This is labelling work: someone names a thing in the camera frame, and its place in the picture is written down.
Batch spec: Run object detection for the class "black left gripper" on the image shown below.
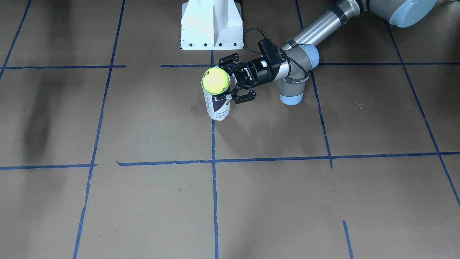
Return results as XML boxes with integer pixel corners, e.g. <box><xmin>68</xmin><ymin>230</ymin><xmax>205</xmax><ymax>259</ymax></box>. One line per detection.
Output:
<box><xmin>217</xmin><ymin>54</ymin><xmax>279</xmax><ymax>104</ymax></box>

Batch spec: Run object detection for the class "black camera cable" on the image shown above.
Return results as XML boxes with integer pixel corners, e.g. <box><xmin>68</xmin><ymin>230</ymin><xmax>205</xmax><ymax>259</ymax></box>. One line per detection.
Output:
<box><xmin>243</xmin><ymin>28</ymin><xmax>309</xmax><ymax>78</ymax></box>

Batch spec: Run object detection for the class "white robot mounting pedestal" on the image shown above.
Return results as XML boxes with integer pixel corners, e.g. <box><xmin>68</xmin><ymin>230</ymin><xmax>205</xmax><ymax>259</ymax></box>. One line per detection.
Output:
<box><xmin>180</xmin><ymin>0</ymin><xmax>243</xmax><ymax>50</ymax></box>

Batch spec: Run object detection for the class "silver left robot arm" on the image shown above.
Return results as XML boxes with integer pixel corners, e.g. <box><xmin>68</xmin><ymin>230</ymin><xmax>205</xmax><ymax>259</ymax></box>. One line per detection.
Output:
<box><xmin>215</xmin><ymin>0</ymin><xmax>437</xmax><ymax>105</ymax></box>

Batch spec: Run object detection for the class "clear tennis ball can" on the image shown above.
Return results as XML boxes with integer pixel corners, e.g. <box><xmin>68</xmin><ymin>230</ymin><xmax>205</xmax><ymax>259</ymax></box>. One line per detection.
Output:
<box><xmin>201</xmin><ymin>78</ymin><xmax>230</xmax><ymax>121</ymax></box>

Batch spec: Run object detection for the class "yellow tennis ball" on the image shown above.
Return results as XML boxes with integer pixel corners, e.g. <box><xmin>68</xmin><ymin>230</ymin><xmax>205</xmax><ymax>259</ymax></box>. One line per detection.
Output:
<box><xmin>201</xmin><ymin>67</ymin><xmax>230</xmax><ymax>95</ymax></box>

